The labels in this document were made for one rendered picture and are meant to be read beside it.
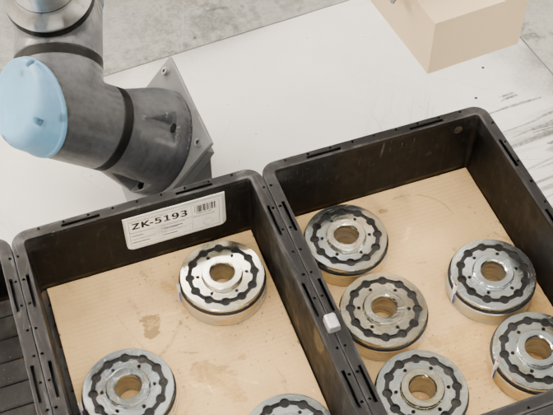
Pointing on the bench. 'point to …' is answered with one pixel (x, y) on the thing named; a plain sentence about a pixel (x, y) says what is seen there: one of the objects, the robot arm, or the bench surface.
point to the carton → (453, 28)
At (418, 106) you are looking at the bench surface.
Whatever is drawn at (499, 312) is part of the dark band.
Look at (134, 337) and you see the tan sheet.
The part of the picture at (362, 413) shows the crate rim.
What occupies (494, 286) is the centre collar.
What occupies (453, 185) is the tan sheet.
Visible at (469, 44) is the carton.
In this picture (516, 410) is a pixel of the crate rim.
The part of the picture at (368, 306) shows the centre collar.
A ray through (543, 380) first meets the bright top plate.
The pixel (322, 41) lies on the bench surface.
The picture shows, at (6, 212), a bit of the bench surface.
